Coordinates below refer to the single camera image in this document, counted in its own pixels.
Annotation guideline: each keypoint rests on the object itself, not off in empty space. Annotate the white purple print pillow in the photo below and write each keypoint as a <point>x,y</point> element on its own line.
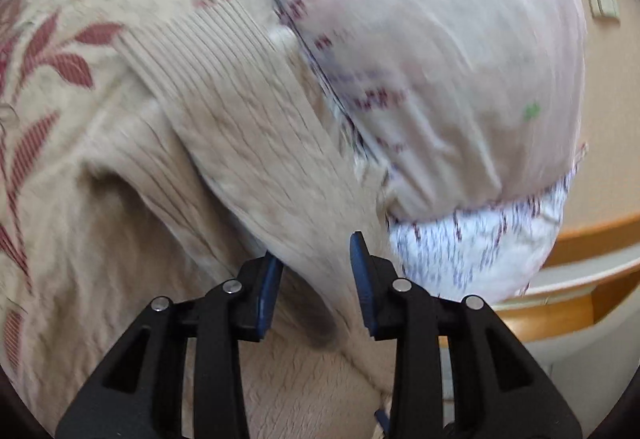
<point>450,259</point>

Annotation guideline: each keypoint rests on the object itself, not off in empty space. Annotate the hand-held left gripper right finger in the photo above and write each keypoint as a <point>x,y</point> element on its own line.
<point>361,284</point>

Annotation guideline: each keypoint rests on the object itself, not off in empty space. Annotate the wooden bed headboard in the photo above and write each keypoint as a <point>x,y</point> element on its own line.
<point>550,314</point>

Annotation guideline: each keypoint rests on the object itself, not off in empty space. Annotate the floral cream bedspread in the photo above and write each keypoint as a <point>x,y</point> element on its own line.
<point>60,64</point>

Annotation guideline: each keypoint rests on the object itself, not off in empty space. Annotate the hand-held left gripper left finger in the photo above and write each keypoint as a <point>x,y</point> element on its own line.
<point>267,295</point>

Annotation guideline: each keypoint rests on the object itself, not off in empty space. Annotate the pink floral pillow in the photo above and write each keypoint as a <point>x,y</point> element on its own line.
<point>440,44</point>

